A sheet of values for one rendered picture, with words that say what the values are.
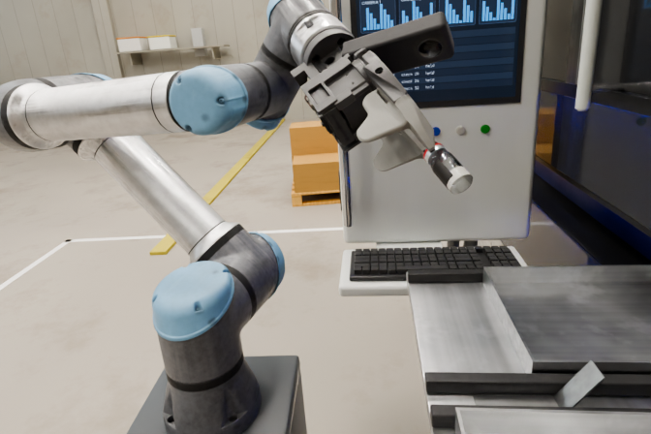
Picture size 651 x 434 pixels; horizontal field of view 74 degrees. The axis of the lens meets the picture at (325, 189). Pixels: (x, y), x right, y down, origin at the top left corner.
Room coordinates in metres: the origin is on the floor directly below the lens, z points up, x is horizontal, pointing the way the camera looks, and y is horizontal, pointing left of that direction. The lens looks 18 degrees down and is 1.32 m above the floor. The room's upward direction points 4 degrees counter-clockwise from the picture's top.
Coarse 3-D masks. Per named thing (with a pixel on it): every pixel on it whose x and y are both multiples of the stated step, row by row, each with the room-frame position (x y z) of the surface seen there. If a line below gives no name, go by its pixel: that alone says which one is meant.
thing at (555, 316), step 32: (512, 288) 0.70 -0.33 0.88; (544, 288) 0.69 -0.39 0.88; (576, 288) 0.68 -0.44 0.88; (608, 288) 0.67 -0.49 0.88; (640, 288) 0.67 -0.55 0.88; (512, 320) 0.56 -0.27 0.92; (544, 320) 0.60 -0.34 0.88; (576, 320) 0.59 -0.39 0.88; (608, 320) 0.58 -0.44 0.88; (640, 320) 0.58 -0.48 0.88; (544, 352) 0.52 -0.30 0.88; (576, 352) 0.52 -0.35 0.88; (608, 352) 0.51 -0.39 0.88; (640, 352) 0.51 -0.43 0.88
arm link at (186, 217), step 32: (96, 160) 0.74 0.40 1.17; (128, 160) 0.72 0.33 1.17; (160, 160) 0.75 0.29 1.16; (128, 192) 0.72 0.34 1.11; (160, 192) 0.70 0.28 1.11; (192, 192) 0.73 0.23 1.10; (160, 224) 0.70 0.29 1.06; (192, 224) 0.68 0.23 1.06; (224, 224) 0.70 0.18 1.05; (192, 256) 0.67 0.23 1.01; (224, 256) 0.65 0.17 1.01; (256, 256) 0.67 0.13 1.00; (256, 288) 0.62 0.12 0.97
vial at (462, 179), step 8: (440, 144) 0.37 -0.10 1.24; (432, 152) 0.37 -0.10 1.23; (440, 152) 0.36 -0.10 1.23; (448, 152) 0.36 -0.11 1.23; (432, 160) 0.36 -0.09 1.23; (448, 160) 0.35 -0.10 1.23; (456, 160) 0.35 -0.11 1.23; (432, 168) 0.36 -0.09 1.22; (448, 168) 0.35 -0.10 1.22; (456, 168) 0.34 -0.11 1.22; (464, 168) 0.34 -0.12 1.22; (456, 176) 0.34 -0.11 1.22; (464, 176) 0.34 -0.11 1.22; (472, 176) 0.34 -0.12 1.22; (448, 184) 0.34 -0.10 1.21; (456, 184) 0.34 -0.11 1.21; (464, 184) 0.34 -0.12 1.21; (456, 192) 0.34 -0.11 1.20
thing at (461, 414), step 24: (456, 408) 0.40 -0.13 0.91; (480, 408) 0.40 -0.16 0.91; (456, 432) 0.39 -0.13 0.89; (480, 432) 0.39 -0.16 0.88; (504, 432) 0.39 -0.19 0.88; (528, 432) 0.39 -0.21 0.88; (552, 432) 0.38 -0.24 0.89; (576, 432) 0.38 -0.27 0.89; (600, 432) 0.38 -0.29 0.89; (624, 432) 0.37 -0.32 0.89; (648, 432) 0.37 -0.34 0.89
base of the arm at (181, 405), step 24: (240, 360) 0.55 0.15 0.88; (168, 384) 0.53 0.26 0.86; (192, 384) 0.50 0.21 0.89; (216, 384) 0.51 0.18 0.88; (240, 384) 0.53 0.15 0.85; (168, 408) 0.53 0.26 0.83; (192, 408) 0.50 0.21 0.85; (216, 408) 0.50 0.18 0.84; (240, 408) 0.52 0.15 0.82; (168, 432) 0.51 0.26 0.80; (192, 432) 0.49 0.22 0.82; (216, 432) 0.49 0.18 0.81; (240, 432) 0.51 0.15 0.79
